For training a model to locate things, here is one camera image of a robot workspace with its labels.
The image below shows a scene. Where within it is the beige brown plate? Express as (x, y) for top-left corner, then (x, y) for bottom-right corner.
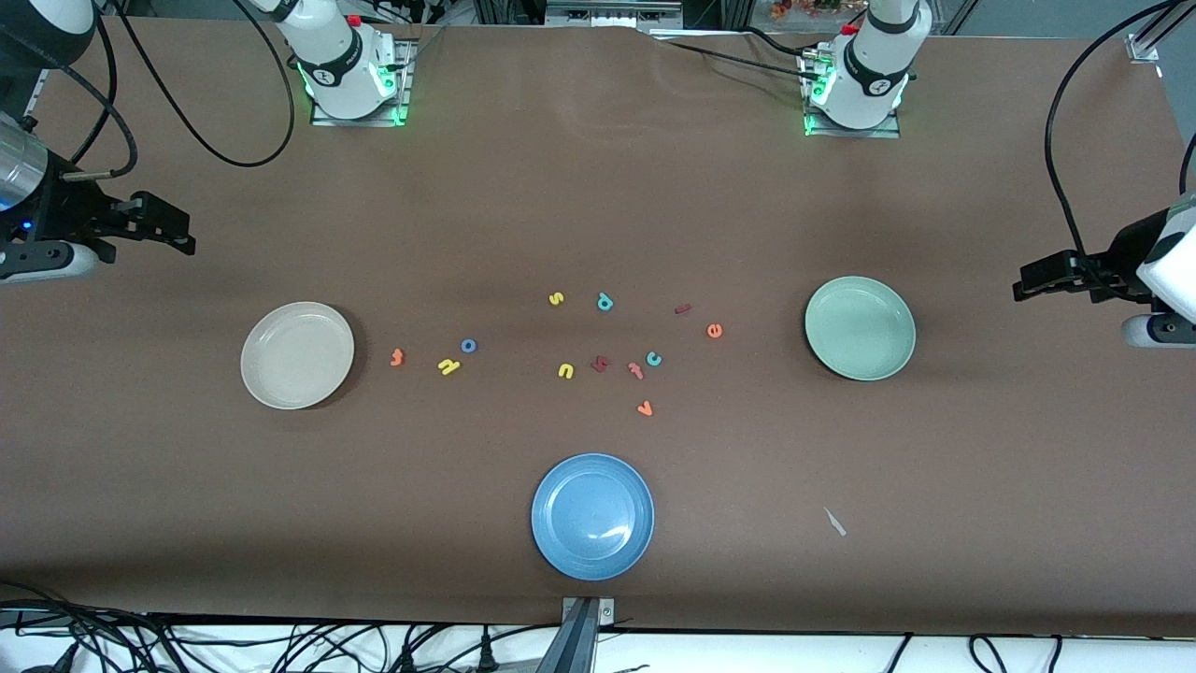
(240, 301), (356, 410)

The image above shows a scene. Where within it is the green plate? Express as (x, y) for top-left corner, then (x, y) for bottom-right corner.
(804, 276), (918, 382)

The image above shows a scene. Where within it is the orange background object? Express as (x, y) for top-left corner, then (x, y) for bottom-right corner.
(768, 0), (847, 21)

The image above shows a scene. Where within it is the brown table cover sheet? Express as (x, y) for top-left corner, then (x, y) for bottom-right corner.
(0, 17), (1196, 638)

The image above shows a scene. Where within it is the grey metal box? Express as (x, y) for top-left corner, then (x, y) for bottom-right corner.
(545, 0), (685, 29)

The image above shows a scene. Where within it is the blue plate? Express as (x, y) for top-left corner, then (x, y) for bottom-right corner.
(531, 453), (656, 581)

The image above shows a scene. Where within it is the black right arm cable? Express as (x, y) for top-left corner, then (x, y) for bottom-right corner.
(0, 0), (296, 181)

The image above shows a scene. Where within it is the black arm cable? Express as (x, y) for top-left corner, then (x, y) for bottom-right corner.
(0, 0), (296, 181)
(1045, 0), (1196, 281)

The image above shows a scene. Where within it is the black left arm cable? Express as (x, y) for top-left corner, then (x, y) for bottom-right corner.
(1045, 0), (1196, 281)

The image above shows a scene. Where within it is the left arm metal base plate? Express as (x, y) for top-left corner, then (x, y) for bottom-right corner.
(799, 51), (903, 139)

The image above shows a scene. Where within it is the aluminium frame profile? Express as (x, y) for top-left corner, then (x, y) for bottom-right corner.
(1126, 0), (1196, 64)

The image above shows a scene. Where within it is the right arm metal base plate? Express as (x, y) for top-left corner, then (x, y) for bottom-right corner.
(311, 37), (414, 128)

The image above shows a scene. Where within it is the black base cable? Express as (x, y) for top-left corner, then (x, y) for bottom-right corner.
(654, 26), (823, 85)

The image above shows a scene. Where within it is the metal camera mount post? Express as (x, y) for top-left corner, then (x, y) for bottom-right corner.
(534, 596), (618, 673)

